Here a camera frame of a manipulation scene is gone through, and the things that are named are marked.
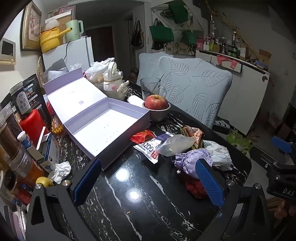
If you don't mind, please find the red fluffy scrunchie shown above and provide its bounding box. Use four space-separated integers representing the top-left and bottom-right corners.
185 176 207 199

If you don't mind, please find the white patterned snack bag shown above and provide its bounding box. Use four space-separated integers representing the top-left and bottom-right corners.
203 140 232 171

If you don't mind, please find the lavender drawstring pouch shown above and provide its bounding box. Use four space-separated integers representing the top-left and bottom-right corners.
174 148 213 180

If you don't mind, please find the red snack packet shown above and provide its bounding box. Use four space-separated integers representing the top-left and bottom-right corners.
130 130 156 144

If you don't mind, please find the clear plastic pillow bag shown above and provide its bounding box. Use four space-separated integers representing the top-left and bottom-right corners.
156 135 196 157

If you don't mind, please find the silver purple snack packet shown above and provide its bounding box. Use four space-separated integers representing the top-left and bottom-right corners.
133 132 174 164

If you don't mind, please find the brown gold snack bag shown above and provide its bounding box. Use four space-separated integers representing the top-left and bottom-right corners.
182 126 204 149

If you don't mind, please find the crumpled white tissue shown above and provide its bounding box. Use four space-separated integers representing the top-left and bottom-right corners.
48 161 71 184

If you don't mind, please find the lavender open gift box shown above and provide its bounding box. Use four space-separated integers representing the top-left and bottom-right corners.
44 68 151 170

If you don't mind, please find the white blue carton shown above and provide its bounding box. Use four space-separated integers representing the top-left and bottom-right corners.
27 133 60 173

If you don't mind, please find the yellow apple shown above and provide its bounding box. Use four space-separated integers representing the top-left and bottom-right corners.
36 177 54 187

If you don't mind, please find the white cabinet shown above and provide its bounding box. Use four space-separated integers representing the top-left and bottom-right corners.
196 50 270 135

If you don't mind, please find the orange liquid jar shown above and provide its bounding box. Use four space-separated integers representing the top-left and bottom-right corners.
9 147 45 187

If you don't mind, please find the red plastic container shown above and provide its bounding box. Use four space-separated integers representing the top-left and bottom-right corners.
20 109 46 147

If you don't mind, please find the blue white tube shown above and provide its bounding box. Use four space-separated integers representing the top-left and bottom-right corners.
17 131 32 149

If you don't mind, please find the cream cartoon water bottle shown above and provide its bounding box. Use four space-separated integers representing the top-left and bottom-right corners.
103 62 130 100

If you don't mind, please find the metal bowl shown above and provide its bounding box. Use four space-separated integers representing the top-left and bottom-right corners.
142 103 171 122

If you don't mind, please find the red apple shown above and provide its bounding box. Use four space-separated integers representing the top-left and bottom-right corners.
144 94 169 110

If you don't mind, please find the clear plastic bag of snacks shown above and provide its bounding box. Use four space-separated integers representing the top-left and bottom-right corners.
85 57 115 84

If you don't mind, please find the dark lidded jar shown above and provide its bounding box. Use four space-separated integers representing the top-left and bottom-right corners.
10 81 32 120

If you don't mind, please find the glass mug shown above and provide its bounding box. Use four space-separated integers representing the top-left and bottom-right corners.
140 77 167 100

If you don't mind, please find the light blue leaf cushion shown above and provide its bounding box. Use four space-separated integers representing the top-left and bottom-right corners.
137 52 232 128

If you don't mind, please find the white refrigerator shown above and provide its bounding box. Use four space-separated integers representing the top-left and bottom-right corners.
43 37 94 71

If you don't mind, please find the yellow pot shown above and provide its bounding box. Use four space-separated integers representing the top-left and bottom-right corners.
40 27 72 53

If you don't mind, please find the green electric kettle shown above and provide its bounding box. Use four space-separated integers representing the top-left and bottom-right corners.
66 20 84 43

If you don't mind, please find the green tote bag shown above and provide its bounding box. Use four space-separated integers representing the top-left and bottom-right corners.
149 18 175 43

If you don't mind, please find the gold framed picture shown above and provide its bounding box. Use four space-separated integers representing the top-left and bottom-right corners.
20 1 42 51

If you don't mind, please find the wall intercom panel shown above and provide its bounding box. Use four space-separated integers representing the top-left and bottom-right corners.
0 38 16 65

